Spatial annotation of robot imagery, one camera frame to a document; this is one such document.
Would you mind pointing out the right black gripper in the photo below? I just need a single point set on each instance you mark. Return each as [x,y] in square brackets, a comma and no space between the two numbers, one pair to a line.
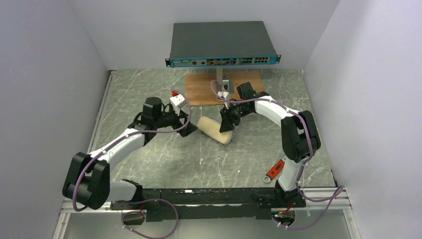
[230,114]

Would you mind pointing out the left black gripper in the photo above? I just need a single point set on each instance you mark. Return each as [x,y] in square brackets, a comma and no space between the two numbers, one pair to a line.
[179,122]

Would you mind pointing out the beige umbrella case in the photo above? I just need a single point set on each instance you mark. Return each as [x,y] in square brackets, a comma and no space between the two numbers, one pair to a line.
[211,128]

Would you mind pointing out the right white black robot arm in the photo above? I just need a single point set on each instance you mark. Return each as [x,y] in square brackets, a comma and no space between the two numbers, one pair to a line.
[299,135]

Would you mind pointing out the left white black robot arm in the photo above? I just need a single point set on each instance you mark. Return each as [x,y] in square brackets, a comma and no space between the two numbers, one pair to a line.
[88,183]

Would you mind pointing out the wooden base board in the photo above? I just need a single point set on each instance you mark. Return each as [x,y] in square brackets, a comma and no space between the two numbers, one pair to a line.
[198,86]

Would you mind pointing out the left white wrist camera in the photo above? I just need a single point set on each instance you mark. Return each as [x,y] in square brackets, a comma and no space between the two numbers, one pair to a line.
[177,101]

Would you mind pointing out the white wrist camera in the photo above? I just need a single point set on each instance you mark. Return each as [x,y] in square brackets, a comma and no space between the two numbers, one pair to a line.
[177,101]
[224,95]

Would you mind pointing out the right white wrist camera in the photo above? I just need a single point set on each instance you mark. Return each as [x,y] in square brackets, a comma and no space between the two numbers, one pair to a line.
[224,95]

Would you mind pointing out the grey metal stand post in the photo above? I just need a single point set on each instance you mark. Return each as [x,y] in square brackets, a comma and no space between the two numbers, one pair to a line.
[224,84]

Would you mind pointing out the red handled adjustable wrench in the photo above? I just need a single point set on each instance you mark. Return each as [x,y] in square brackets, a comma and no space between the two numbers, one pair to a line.
[274,171]

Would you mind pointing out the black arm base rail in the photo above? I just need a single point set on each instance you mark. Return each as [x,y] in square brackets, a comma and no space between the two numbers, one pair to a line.
[212,203]

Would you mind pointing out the teal grey network switch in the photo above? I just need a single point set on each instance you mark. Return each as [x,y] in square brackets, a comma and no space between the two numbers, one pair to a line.
[231,43]

